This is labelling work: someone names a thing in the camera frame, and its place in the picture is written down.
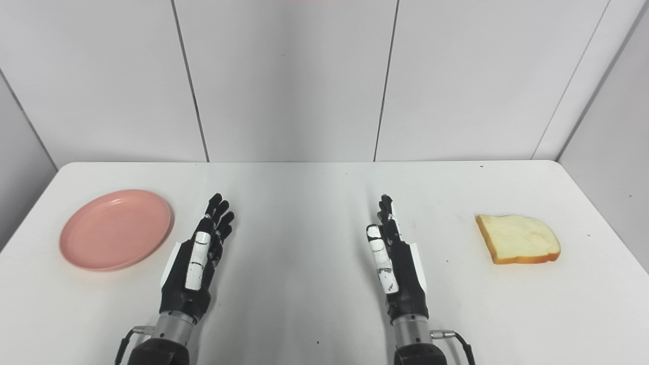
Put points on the slice of white bread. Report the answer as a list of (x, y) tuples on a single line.
[(519, 238)]

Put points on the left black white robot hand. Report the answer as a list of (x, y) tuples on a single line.
[(195, 263)]

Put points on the pink round plate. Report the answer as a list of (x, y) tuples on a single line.
[(116, 229)]

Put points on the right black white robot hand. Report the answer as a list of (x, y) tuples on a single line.
[(398, 268)]

